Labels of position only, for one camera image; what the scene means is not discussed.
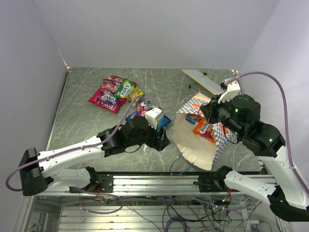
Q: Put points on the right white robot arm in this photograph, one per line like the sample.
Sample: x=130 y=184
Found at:
x=288 y=199

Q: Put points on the aluminium frame rail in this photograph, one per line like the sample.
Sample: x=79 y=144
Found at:
x=156 y=185

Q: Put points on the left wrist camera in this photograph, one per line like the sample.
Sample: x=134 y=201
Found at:
x=153 y=116

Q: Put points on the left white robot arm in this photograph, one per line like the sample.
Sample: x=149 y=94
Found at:
x=42 y=170

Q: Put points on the red snack bag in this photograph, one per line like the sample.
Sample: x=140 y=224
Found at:
x=113 y=108

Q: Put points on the orange Fox's candy bag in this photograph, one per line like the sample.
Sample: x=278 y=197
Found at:
x=204 y=130

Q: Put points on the small whiteboard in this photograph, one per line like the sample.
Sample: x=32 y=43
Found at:
x=204 y=81

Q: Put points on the blue snack bag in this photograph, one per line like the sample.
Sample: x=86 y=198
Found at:
x=162 y=123

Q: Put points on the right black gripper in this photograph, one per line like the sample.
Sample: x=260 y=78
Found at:
x=209 y=110

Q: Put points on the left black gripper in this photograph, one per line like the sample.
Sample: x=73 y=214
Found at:
x=160 y=142

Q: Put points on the blue checkered paper bag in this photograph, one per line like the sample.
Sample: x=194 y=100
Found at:
x=196 y=150

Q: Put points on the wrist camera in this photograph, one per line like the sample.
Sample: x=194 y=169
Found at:
x=231 y=89
x=153 y=116

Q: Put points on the yellow green candy wrapper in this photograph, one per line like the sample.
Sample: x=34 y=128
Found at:
x=128 y=90

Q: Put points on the purple Fox's berries candy bag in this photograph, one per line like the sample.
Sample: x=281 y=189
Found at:
x=142 y=108

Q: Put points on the M&M's candy bag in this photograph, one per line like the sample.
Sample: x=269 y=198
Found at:
x=192 y=119

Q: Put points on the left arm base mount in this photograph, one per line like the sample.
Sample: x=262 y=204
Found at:
x=104 y=184

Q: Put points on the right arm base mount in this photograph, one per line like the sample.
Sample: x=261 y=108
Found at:
x=209 y=183

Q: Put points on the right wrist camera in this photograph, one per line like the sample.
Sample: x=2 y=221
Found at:
x=231 y=89

